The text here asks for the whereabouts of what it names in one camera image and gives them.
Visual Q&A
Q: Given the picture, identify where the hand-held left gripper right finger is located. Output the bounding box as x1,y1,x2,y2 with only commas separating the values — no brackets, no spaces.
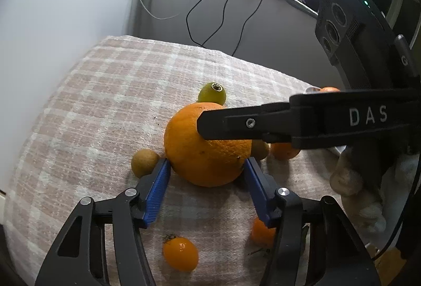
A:
243,157,382,286

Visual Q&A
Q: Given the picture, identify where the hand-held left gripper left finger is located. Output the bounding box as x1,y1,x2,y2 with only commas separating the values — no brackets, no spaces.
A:
34,157,172,286

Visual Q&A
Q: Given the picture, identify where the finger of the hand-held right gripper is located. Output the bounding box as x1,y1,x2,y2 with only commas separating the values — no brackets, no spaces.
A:
197,102,292,144

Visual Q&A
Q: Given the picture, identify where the brown longan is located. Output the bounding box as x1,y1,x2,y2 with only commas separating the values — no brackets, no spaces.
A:
131,149,161,179
250,139,270,161

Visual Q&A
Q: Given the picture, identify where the large orange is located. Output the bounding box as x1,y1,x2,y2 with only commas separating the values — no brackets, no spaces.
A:
164,102,254,188

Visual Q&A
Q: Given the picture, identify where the person's right forearm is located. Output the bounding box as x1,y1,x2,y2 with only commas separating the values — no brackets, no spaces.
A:
395,181,421,263

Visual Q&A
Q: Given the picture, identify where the person's right hand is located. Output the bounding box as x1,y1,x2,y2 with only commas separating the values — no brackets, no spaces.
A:
330,145,421,234

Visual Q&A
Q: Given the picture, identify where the green grape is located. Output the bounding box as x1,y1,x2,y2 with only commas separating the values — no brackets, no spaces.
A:
198,82,227,106

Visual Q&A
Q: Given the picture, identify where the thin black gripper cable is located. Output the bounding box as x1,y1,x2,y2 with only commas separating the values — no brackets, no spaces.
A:
371,212,404,261

